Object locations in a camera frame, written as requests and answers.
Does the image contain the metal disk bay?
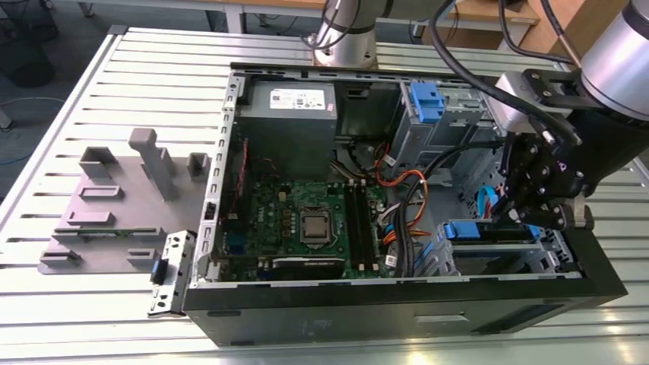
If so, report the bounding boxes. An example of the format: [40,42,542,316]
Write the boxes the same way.
[413,218,582,278]

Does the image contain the silver CPU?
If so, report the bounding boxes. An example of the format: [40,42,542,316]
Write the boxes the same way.
[302,216,330,240]

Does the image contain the blue drive cage latch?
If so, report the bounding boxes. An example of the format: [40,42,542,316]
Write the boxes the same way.
[409,82,448,124]

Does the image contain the metal expansion slot bracket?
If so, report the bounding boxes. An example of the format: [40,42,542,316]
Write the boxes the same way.
[146,229,197,319]

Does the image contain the black chair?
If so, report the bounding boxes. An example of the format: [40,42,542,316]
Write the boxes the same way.
[0,14,57,89]

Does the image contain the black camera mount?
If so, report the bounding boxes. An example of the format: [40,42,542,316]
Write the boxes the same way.
[521,68,591,115]

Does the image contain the white table frame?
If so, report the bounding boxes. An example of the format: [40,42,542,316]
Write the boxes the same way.
[201,0,325,35]

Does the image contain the wooden cabinet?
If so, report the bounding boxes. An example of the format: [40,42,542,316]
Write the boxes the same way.
[546,0,633,73]

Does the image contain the metal optical drive cage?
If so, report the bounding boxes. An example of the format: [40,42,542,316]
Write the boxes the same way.
[392,81,502,170]

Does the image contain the yellow black power wires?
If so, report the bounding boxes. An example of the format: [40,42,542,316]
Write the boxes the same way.
[328,158,380,180]

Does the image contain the blue floor wire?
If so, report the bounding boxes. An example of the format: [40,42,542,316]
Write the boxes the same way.
[0,151,34,167]

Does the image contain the grey plastic parts rack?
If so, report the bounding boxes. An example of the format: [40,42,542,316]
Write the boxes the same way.
[37,128,212,277]

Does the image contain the CPU socket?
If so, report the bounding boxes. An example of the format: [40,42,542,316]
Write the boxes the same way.
[294,205,337,250]

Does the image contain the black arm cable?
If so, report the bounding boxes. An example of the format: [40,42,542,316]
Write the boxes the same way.
[429,0,582,148]
[498,0,588,71]

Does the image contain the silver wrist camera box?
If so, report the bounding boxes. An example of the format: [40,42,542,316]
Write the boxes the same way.
[494,74,540,135]

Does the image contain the black PC case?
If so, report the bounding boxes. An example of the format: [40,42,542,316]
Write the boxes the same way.
[181,62,630,347]

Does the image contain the grey power supply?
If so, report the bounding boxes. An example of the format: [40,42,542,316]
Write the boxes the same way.
[236,81,340,182]

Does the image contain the red black twisted wire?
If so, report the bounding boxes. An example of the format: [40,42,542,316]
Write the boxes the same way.
[228,137,250,221]

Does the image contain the wooden desk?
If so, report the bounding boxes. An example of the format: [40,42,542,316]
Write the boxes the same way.
[434,0,541,52]

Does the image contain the pale floor cable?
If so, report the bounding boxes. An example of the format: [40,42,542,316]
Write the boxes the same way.
[0,97,66,110]

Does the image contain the black graphics card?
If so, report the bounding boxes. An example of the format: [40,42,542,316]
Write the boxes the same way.
[257,256,346,281]

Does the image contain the orange wire bundle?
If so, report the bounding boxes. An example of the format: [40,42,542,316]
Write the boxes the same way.
[374,169,432,244]

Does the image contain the hard disk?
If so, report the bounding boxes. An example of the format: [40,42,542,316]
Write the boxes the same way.
[414,220,549,275]

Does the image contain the black RAM slot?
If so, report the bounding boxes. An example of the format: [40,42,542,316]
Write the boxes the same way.
[344,178,364,271]
[357,178,380,271]

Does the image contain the thin coloured fan wires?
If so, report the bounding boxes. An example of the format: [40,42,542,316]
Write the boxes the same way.
[252,156,278,179]

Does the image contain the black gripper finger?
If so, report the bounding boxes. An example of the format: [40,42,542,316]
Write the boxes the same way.
[494,136,546,225]
[520,197,594,232]

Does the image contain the blue data wire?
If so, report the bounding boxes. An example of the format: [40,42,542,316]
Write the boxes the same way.
[474,185,502,222]

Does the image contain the green RAM stick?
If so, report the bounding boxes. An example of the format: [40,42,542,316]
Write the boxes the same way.
[74,227,158,239]

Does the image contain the green motherboard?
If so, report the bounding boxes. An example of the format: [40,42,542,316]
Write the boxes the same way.
[220,180,405,282]

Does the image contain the blue bracket latch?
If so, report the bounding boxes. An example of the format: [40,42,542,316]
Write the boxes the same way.
[150,258,172,285]

